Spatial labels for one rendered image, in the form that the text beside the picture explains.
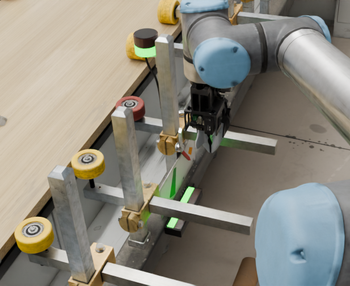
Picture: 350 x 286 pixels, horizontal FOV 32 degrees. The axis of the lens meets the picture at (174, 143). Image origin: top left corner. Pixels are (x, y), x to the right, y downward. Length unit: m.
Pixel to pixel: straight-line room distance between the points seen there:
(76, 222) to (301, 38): 0.53
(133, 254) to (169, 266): 0.90
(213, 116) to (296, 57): 0.31
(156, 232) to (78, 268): 0.37
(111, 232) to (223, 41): 0.82
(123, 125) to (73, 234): 0.26
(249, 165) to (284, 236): 2.32
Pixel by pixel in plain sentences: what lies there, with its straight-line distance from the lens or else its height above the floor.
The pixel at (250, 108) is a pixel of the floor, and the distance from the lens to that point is 3.22.
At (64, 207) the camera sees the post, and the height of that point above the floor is 1.06.
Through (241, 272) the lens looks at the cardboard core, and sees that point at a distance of 2.29.
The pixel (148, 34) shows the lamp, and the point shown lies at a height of 1.15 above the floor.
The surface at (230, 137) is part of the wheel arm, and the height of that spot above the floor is 0.86.
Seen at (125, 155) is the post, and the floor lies 0.99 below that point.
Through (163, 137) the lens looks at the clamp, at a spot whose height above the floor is 0.87.
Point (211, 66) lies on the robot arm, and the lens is 1.03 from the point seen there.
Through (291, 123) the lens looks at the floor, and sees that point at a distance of 3.12.
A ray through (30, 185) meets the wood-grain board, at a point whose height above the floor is 0.90.
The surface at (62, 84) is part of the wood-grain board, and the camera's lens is 1.81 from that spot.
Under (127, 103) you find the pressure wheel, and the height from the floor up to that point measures 0.91.
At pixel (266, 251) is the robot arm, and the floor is 1.39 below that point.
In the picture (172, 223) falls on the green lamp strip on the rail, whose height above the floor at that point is 0.70.
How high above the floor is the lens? 1.82
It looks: 37 degrees down
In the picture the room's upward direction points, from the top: 5 degrees counter-clockwise
